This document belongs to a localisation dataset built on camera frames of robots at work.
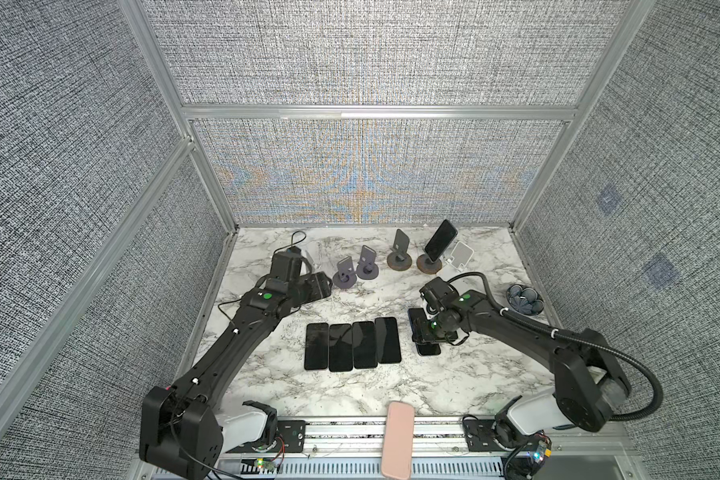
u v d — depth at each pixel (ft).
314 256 3.70
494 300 1.95
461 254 3.22
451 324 2.07
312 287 2.35
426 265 3.49
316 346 3.18
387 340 2.95
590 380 1.40
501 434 2.14
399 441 2.40
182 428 1.26
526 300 3.14
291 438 2.42
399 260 3.47
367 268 3.36
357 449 2.40
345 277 3.25
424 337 2.49
